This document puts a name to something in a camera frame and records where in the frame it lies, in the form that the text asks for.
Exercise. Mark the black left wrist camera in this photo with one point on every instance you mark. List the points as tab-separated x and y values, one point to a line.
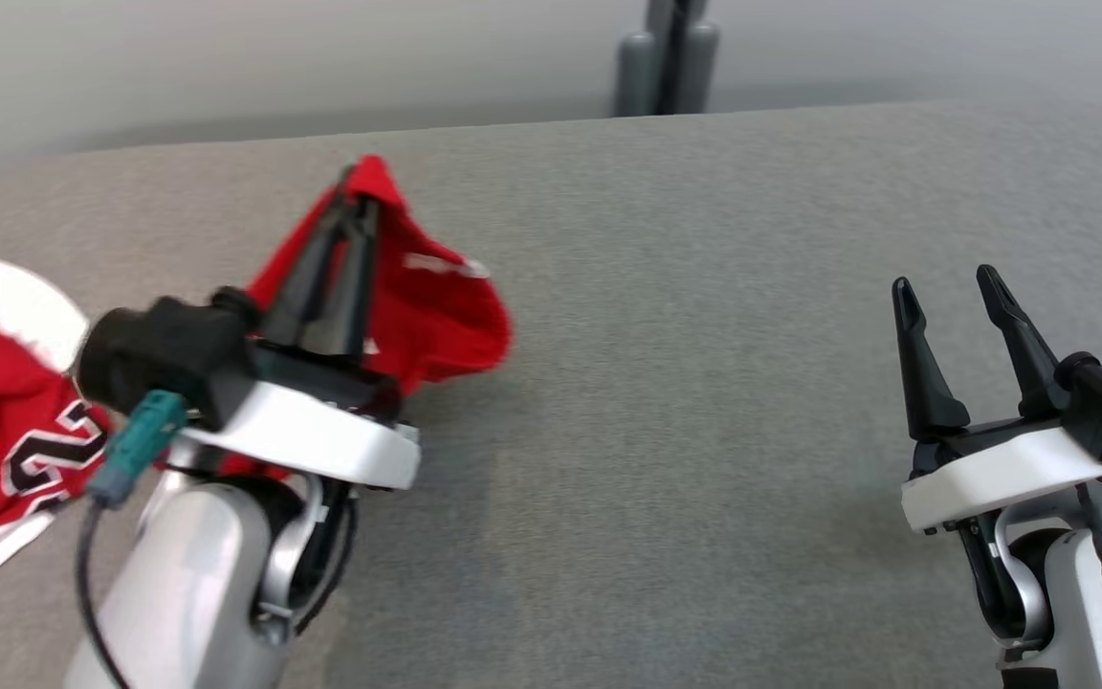
159	354

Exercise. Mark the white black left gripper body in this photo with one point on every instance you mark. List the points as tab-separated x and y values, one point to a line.
321	440

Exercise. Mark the grey post with round feet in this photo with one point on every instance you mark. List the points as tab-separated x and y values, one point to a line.
637	77

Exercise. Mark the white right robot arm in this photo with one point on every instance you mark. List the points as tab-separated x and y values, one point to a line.
1077	612

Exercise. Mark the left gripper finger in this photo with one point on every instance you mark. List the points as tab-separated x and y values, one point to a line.
307	287
350	306

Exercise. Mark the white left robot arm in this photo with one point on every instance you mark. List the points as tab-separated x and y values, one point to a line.
178	593

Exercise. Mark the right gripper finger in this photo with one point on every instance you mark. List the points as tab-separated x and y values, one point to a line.
1029	368
924	383

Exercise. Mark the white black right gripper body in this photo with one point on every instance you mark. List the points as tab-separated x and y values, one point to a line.
991	478

